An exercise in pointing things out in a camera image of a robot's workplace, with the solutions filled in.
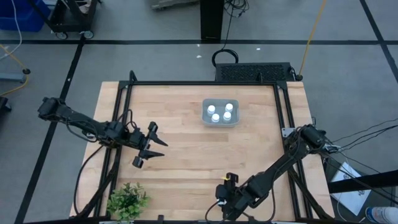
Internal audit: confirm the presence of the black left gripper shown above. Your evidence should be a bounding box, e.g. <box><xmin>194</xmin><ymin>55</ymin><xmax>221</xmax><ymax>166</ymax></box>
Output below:
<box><xmin>126</xmin><ymin>121</ymin><xmax>169</xmax><ymax>169</ymax></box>

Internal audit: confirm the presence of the black aluminium table frame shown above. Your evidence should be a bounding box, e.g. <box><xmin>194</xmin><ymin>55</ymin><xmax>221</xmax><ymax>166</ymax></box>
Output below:
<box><xmin>71</xmin><ymin>70</ymin><xmax>336</xmax><ymax>224</ymax></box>

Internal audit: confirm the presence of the black wheeled cart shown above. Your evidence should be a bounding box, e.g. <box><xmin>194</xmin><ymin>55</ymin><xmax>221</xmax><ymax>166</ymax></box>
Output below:
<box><xmin>29</xmin><ymin>0</ymin><xmax>103</xmax><ymax>40</ymax></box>

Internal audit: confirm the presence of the black hanging cable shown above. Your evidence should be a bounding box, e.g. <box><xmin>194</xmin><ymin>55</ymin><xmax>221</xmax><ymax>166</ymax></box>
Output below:
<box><xmin>211</xmin><ymin>0</ymin><xmax>250</xmax><ymax>68</ymax></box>

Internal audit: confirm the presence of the black floor beam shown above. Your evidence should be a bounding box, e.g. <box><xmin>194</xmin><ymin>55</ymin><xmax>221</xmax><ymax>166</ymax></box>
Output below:
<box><xmin>326</xmin><ymin>169</ymin><xmax>398</xmax><ymax>194</ymax></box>

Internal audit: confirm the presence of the thin white cable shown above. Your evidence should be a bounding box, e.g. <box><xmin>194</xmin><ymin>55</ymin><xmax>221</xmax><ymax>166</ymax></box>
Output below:
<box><xmin>0</xmin><ymin>0</ymin><xmax>23</xmax><ymax>60</ymax></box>

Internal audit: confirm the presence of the small green artificial plant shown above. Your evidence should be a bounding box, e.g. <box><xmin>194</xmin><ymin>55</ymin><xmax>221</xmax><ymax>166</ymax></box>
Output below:
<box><xmin>106</xmin><ymin>182</ymin><xmax>151</xmax><ymax>223</ymax></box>

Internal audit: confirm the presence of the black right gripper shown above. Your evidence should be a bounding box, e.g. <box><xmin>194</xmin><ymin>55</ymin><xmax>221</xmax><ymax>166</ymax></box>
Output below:
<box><xmin>215</xmin><ymin>172</ymin><xmax>247</xmax><ymax>213</ymax></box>

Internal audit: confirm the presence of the black cable bundle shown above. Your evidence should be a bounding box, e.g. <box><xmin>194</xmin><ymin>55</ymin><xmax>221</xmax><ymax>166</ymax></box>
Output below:
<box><xmin>323</xmin><ymin>116</ymin><xmax>398</xmax><ymax>153</ymax></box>

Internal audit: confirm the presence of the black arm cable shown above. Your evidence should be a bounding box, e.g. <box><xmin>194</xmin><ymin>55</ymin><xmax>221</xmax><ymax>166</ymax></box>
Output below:
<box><xmin>73</xmin><ymin>144</ymin><xmax>105</xmax><ymax>216</ymax></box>

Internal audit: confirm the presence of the grey equipment base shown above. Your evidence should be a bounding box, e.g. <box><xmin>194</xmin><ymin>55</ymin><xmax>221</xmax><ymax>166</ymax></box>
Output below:
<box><xmin>150</xmin><ymin>0</ymin><xmax>200</xmax><ymax>10</ymax></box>

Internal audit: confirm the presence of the yellow cable with foot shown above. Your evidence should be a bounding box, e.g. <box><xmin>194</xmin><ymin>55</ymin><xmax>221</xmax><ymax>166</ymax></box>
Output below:
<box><xmin>0</xmin><ymin>44</ymin><xmax>32</xmax><ymax>98</ymax></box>

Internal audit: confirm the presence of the clear plastic bottle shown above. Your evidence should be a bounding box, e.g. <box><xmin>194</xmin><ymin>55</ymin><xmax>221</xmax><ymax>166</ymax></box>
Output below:
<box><xmin>364</xmin><ymin>205</ymin><xmax>398</xmax><ymax>224</ymax></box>

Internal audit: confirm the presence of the black computer box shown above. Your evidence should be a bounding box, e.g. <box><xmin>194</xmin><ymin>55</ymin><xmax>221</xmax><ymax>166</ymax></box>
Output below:
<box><xmin>215</xmin><ymin>62</ymin><xmax>296</xmax><ymax>83</ymax></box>

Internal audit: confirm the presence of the large blue bin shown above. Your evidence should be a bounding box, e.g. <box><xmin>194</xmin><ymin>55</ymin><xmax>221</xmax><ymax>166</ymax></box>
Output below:
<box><xmin>0</xmin><ymin>0</ymin><xmax>51</xmax><ymax>32</ymax></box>

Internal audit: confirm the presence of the silver mounting plate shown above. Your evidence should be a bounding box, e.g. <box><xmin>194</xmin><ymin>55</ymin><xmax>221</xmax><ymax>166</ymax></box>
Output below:
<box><xmin>281</xmin><ymin>126</ymin><xmax>296</xmax><ymax>138</ymax></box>

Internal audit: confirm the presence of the white paper sheet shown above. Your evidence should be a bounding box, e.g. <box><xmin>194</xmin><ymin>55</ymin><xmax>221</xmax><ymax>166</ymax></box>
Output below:
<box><xmin>329</xmin><ymin>161</ymin><xmax>373</xmax><ymax>217</ymax></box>

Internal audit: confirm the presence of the long yellow cable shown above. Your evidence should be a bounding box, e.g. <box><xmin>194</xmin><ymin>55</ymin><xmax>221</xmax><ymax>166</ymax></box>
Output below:
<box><xmin>295</xmin><ymin>0</ymin><xmax>328</xmax><ymax>82</ymax></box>

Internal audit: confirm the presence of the black upright post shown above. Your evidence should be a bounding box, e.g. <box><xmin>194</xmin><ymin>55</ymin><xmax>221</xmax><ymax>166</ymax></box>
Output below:
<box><xmin>200</xmin><ymin>0</ymin><xmax>225</xmax><ymax>42</ymax></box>

